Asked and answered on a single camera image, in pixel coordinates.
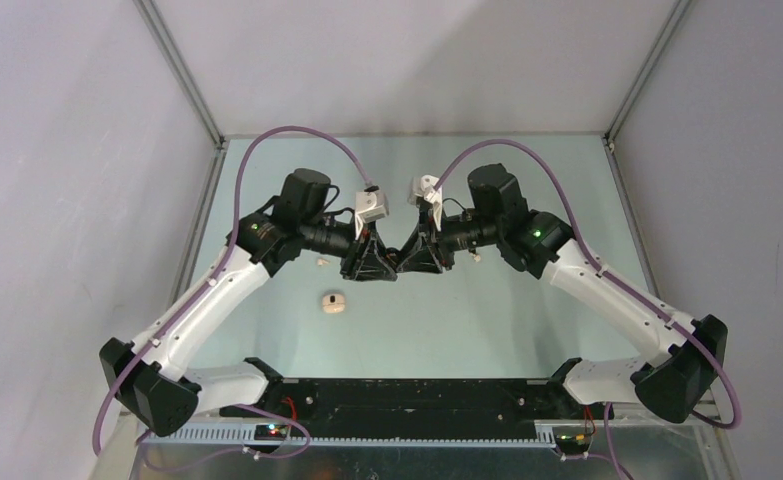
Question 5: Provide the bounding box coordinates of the right controller board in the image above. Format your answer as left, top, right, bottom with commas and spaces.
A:
554, 434, 594, 461

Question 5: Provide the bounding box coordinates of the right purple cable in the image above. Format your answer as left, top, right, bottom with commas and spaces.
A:
430, 139, 743, 480

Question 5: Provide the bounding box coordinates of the controller board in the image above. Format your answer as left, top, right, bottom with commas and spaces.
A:
554, 434, 594, 461
255, 423, 290, 441

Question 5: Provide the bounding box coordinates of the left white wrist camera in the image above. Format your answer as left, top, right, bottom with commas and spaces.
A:
353, 185, 389, 239

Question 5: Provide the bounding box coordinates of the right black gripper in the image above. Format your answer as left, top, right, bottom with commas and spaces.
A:
397, 203, 503, 274

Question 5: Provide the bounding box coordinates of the white earbud charging case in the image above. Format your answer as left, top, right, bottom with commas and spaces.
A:
321, 293, 346, 314

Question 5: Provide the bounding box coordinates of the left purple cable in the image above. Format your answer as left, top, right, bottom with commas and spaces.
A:
92, 125, 382, 462

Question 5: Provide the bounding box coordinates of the black earbud charging case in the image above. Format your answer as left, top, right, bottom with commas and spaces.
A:
384, 248, 404, 268

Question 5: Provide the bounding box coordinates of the white slotted cable duct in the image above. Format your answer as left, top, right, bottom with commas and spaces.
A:
143, 422, 556, 448

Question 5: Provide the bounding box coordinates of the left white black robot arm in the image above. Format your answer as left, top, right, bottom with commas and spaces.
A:
99, 168, 388, 437

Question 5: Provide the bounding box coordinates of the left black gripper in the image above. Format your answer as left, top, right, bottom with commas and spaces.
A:
300, 213, 397, 283

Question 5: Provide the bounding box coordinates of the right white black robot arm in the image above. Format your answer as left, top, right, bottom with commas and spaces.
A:
398, 164, 728, 423

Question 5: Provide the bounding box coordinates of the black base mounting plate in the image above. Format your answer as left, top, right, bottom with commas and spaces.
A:
253, 378, 604, 440

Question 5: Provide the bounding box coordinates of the purple cable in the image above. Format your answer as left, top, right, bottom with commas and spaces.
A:
430, 139, 743, 480
92, 125, 382, 462

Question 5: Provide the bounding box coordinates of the left controller board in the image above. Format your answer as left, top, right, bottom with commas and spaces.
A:
255, 423, 290, 441

